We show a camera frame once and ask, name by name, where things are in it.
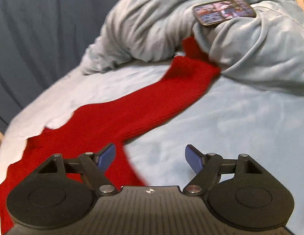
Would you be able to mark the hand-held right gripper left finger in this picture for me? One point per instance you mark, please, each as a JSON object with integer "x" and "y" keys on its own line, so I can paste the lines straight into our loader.
{"x": 107, "y": 158}

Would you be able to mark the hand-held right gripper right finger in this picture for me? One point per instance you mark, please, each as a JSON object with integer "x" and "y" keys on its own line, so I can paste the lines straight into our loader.
{"x": 193, "y": 159}

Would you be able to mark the red knitted sweater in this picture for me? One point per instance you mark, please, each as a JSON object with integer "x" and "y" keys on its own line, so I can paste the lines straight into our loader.
{"x": 132, "y": 110}

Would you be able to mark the light blue fleece blanket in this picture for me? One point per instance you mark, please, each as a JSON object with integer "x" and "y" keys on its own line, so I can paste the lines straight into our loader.
{"x": 154, "y": 24}

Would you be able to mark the dark blue curtain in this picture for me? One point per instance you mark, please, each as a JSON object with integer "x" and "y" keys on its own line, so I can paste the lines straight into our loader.
{"x": 44, "y": 29}

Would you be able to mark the smartphone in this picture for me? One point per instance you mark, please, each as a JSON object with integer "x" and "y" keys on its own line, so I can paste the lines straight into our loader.
{"x": 224, "y": 11}

